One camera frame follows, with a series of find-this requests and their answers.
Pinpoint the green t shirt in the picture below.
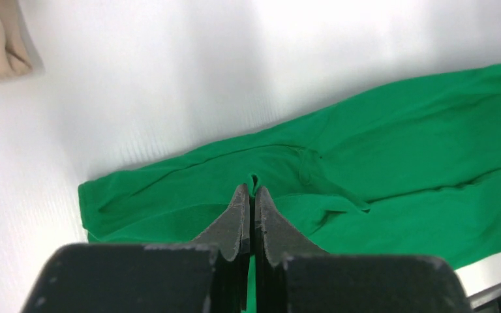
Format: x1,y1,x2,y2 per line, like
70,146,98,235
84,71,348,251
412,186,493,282
78,64,501,269

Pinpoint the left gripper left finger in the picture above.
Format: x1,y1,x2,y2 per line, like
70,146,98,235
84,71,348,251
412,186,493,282
23,185,251,312

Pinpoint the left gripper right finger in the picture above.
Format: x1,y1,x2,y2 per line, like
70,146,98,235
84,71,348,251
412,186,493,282
254,187,472,312

